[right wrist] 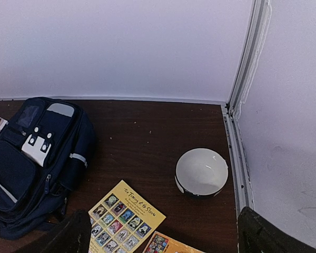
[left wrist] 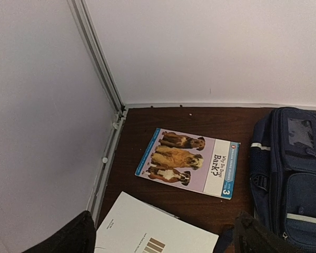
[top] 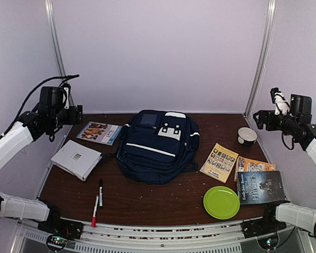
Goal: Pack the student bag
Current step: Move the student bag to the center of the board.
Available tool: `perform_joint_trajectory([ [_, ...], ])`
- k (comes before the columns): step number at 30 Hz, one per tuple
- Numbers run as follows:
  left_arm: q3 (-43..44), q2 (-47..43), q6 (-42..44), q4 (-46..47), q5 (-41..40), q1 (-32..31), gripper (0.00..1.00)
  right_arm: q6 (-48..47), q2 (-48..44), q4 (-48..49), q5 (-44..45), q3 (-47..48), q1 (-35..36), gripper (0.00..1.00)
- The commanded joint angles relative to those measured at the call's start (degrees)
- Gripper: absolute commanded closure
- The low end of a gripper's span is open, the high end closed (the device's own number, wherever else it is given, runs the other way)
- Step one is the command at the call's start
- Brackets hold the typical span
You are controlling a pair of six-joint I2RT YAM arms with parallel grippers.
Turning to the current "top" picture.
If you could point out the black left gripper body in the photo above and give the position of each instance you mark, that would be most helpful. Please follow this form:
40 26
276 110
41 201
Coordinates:
75 117

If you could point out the aluminium frame post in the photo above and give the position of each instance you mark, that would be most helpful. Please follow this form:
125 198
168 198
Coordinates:
54 36
264 52

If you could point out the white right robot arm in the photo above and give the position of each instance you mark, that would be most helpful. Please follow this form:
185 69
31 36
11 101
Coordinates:
291 117

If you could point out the green plastic plate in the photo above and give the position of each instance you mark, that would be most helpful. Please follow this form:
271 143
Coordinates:
221 203

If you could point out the dark Wuthering Heights book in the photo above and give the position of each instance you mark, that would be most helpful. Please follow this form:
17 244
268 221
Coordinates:
260 187

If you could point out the right aluminium frame post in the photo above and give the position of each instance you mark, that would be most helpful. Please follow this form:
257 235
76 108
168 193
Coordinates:
264 52

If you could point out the orange cartoon booklet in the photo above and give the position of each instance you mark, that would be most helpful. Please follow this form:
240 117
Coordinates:
249 165

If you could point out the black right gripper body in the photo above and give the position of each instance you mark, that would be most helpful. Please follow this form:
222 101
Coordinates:
270 125

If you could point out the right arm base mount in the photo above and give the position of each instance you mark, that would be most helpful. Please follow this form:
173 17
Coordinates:
265 231

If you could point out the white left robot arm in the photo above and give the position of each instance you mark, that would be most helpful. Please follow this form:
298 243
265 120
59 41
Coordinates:
52 112

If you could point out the red marker pen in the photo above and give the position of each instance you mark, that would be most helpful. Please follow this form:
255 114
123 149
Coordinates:
93 223

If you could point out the navy blue student backpack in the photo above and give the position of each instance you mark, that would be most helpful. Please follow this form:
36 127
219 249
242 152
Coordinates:
156 146

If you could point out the dog cover workbook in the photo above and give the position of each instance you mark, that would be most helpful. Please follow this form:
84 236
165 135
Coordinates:
101 133

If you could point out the white and black bowl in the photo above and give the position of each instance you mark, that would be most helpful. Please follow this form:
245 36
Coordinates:
246 136

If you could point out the left aluminium frame post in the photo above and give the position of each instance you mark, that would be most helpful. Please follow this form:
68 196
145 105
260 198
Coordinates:
54 36

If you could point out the yellow portrait grid booklet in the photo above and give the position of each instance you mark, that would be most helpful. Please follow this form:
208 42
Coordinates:
219 163

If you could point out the white paperback book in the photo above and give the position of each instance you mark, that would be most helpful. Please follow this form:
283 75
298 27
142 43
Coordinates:
76 159

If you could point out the front aluminium rail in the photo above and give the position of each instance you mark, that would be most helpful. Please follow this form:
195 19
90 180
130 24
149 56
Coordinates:
213 237

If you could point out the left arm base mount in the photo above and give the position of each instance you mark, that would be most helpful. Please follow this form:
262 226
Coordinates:
62 235

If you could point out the black marker pen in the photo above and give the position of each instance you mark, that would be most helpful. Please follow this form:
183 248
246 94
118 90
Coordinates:
100 191

